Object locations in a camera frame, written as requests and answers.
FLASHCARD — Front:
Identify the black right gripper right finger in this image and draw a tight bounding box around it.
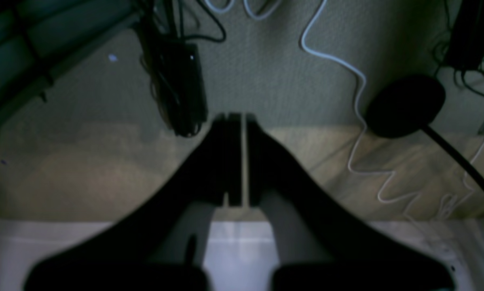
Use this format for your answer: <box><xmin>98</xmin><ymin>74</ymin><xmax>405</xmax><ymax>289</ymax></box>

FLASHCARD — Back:
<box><xmin>247</xmin><ymin>114</ymin><xmax>456</xmax><ymax>291</ymax></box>

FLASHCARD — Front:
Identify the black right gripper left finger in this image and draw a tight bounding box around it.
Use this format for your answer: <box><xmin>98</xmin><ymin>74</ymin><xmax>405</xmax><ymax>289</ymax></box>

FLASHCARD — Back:
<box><xmin>23</xmin><ymin>114</ymin><xmax>242</xmax><ymax>291</ymax></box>

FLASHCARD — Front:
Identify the black round base with pole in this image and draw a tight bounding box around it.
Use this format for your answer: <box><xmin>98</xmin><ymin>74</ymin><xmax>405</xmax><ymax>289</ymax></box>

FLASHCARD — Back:
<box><xmin>364</xmin><ymin>74</ymin><xmax>484</xmax><ymax>192</ymax></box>

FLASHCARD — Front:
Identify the black power adapter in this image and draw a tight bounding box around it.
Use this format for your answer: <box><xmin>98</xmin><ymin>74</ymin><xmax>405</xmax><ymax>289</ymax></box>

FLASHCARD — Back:
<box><xmin>137</xmin><ymin>34</ymin><xmax>208</xmax><ymax>138</ymax></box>

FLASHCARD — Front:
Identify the white cable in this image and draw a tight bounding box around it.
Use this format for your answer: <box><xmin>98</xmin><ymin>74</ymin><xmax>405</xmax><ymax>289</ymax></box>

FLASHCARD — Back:
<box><xmin>300</xmin><ymin>0</ymin><xmax>484</xmax><ymax>219</ymax></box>

